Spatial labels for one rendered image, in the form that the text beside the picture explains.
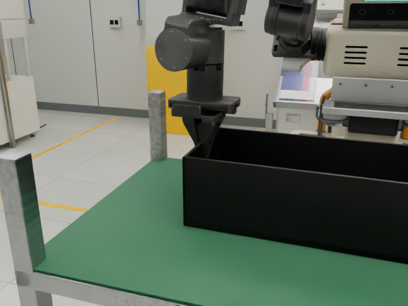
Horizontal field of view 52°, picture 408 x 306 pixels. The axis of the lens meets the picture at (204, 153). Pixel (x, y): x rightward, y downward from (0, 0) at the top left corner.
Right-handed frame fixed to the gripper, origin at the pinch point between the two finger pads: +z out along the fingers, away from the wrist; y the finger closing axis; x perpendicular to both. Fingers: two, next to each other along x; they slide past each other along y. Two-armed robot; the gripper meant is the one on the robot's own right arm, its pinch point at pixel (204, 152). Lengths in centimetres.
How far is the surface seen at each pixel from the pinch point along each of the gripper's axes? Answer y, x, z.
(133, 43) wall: -217, 383, 13
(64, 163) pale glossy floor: -201, 218, 103
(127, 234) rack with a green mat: -7.1, -13.7, 9.2
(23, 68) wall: -378, 380, 50
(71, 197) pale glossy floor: -154, 163, 103
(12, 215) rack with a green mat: -15.8, -25.8, 1.9
